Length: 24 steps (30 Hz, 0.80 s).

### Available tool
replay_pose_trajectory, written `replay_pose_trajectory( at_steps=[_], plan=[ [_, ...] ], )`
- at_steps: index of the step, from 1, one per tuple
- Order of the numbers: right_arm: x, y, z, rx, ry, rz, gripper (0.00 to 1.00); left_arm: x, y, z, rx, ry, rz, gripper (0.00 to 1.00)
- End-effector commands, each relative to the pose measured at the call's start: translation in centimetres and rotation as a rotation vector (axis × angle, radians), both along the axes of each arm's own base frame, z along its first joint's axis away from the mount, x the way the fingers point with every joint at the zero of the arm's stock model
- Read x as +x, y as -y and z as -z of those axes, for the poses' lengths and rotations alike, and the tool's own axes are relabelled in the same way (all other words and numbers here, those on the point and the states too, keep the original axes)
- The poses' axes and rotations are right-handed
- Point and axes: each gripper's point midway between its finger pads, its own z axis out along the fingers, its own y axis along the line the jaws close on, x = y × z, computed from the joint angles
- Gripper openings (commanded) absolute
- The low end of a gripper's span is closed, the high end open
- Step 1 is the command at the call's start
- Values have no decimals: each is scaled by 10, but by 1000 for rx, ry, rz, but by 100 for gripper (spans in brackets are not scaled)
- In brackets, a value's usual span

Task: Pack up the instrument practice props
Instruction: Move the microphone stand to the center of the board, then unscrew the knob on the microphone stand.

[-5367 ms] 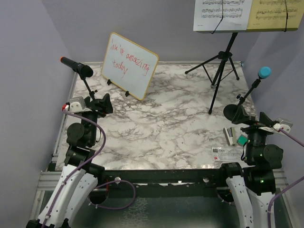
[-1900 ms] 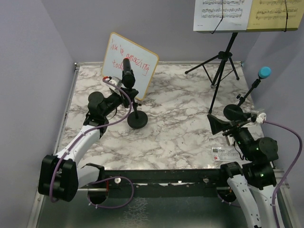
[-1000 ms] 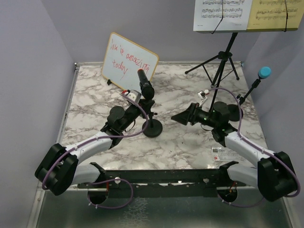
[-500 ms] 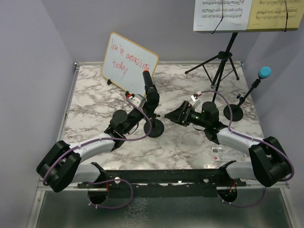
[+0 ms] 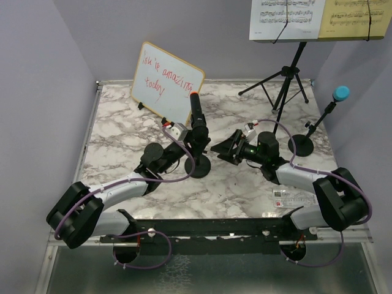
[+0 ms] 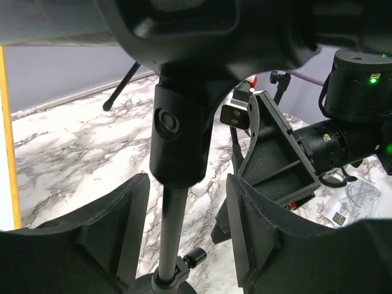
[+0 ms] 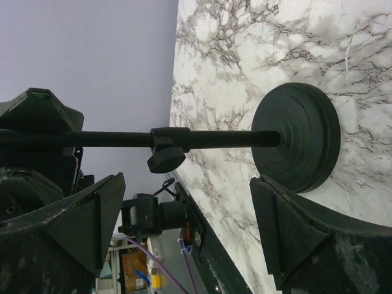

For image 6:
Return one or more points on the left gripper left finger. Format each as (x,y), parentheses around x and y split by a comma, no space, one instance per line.
(94,249)

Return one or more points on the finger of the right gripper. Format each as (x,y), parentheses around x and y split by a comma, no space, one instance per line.
(221,230)
(270,152)

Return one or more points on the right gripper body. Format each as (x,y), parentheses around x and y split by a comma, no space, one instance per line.
(294,184)

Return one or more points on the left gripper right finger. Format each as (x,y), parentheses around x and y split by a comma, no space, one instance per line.
(277,251)

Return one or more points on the black microphone stand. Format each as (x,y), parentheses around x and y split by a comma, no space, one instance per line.
(181,135)
(282,81)

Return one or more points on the black microphone orange tip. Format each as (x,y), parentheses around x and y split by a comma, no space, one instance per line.
(212,40)

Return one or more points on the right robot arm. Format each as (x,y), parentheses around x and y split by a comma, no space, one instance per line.
(356,95)

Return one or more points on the clear ruler set packet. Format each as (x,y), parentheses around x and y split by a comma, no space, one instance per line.
(356,201)

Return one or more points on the yellow-framed whiteboard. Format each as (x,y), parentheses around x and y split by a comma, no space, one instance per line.
(10,201)

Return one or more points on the black tripod music stand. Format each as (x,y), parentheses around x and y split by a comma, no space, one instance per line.
(109,103)

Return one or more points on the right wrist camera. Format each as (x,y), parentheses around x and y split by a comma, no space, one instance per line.
(234,109)

